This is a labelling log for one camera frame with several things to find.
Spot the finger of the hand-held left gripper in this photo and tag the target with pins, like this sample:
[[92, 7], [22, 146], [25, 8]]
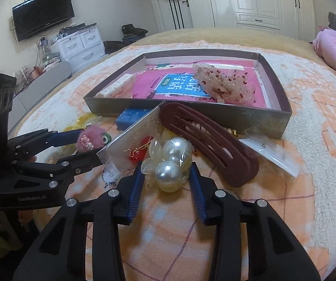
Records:
[[83, 161], [65, 138]]

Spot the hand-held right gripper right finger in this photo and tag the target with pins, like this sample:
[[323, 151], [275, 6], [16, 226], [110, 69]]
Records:
[[198, 196]]

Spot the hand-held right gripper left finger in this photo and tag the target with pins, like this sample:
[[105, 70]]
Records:
[[135, 193]]

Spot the yellow hoop earrings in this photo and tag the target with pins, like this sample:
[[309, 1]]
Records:
[[86, 120]]

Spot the pink fluffy hair clip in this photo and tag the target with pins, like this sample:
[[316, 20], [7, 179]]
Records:
[[93, 134]]

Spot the earring card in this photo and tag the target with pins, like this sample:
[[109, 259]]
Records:
[[127, 140]]

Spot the maroon hair clip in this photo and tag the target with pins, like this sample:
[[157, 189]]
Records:
[[232, 158]]

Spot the pearl earrings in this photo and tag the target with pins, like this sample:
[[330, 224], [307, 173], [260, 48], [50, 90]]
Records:
[[173, 149]]

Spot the white tissue pack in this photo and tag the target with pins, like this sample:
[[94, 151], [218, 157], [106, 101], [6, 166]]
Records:
[[118, 85]]

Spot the stud earrings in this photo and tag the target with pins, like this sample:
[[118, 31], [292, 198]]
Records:
[[273, 155]]

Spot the shallow grey cardboard box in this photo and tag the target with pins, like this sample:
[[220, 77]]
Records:
[[244, 120]]

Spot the small clear packet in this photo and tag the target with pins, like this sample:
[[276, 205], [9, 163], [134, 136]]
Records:
[[111, 172]]

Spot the green round charm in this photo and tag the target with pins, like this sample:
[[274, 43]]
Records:
[[107, 138]]

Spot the grey upholstered bench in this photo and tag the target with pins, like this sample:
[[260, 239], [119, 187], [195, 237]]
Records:
[[48, 76]]

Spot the blue hair clip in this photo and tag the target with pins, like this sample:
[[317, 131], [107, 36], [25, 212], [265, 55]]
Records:
[[132, 117]]

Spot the white drawer cabinet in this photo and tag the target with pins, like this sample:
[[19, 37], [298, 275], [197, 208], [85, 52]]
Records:
[[80, 46]]

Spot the pink book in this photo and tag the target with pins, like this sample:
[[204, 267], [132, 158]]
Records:
[[144, 86]]

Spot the dark clothes heap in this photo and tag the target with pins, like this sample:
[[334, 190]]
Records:
[[115, 46]]

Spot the sheer dotted scrunchie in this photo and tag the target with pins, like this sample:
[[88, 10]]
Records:
[[223, 85]]

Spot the dark folded clothes pile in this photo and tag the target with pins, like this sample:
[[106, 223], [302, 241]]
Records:
[[134, 32]]

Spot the orange and white printed blanket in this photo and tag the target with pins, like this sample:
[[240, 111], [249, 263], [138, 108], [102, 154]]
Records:
[[317, 123]]

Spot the white door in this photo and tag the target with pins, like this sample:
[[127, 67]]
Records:
[[156, 11]]

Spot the bed with tan sheet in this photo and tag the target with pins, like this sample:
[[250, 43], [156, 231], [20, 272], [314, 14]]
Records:
[[215, 35]]

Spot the pink duvet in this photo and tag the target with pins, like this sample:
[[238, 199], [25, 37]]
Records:
[[332, 49]]

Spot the white wardrobe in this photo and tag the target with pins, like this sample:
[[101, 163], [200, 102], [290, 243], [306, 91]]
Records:
[[244, 3]]

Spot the black wall television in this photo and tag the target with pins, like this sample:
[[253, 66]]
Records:
[[42, 14]]

